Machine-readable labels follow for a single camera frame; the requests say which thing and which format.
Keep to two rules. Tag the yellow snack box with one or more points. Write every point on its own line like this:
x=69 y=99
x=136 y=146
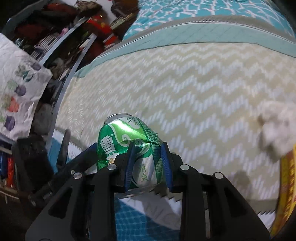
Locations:
x=286 y=200

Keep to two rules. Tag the cluttered metal shelf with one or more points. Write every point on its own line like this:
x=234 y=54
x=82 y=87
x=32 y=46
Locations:
x=63 y=39

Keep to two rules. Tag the patterned bed cover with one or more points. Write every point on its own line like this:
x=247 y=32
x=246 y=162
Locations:
x=199 y=83

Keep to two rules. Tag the crushed green beer can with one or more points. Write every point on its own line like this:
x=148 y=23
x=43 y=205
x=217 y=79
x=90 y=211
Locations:
x=127 y=142

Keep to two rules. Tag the white paper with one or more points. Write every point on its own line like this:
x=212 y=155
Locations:
x=277 y=134

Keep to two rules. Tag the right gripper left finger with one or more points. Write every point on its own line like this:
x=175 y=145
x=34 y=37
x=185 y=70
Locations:
x=84 y=204

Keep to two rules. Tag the floral white cloth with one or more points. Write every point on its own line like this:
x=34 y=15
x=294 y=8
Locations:
x=23 y=81

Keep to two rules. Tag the teal patterned duvet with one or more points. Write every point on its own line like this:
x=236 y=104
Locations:
x=154 y=13

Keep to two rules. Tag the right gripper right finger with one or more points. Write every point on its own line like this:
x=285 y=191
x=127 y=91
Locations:
x=212 y=208

